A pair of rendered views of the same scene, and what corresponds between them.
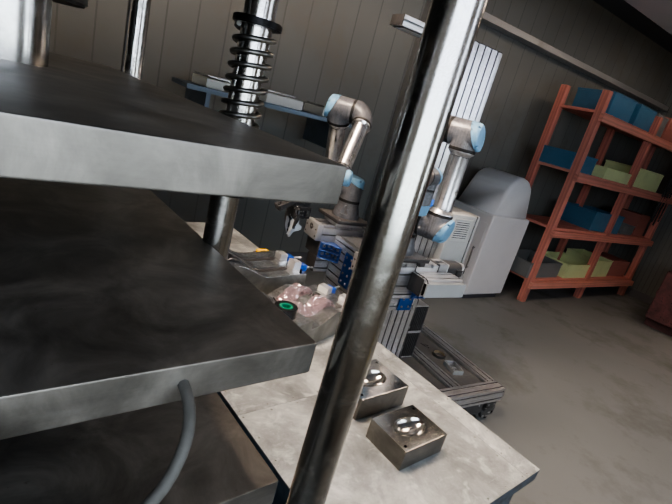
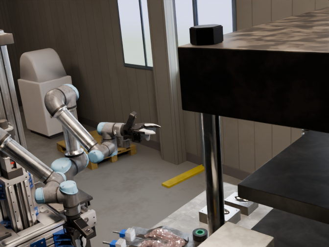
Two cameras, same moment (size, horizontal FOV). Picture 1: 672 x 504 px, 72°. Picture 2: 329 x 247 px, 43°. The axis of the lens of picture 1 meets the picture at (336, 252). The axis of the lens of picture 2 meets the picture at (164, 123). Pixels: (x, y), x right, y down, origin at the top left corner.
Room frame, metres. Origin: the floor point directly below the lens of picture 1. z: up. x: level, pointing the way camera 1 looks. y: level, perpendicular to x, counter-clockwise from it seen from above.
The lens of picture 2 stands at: (1.67, 1.99, 2.19)
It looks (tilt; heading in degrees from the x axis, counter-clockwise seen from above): 18 degrees down; 266
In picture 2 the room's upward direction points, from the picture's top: 5 degrees counter-clockwise
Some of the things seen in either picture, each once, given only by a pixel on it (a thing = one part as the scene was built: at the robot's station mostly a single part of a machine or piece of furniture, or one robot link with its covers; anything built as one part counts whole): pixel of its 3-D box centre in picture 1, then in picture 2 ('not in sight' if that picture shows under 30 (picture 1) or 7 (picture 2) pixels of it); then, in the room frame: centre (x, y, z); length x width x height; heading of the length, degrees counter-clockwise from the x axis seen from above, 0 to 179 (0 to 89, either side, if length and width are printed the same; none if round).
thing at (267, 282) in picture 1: (240, 267); not in sight; (1.80, 0.37, 0.87); 0.50 x 0.26 x 0.14; 133
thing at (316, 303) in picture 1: (305, 298); (160, 239); (1.60, 0.07, 0.90); 0.26 x 0.18 x 0.08; 150
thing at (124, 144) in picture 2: not in sight; (94, 142); (2.25, -3.64, 0.15); 1.07 x 0.75 x 0.30; 126
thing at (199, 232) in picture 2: (285, 310); (199, 234); (1.39, 0.11, 0.93); 0.08 x 0.08 x 0.04
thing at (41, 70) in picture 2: not in sight; (46, 91); (3.01, -4.81, 0.68); 0.77 x 0.62 x 1.35; 126
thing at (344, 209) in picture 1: (347, 207); not in sight; (2.52, 0.00, 1.09); 0.15 x 0.15 x 0.10
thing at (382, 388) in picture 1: (366, 387); (219, 215); (1.22, -0.20, 0.83); 0.20 x 0.15 x 0.07; 133
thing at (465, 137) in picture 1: (450, 182); (70, 130); (2.05, -0.40, 1.41); 0.15 x 0.12 x 0.55; 61
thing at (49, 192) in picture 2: not in sight; (49, 193); (2.10, 0.18, 1.31); 0.11 x 0.11 x 0.08; 81
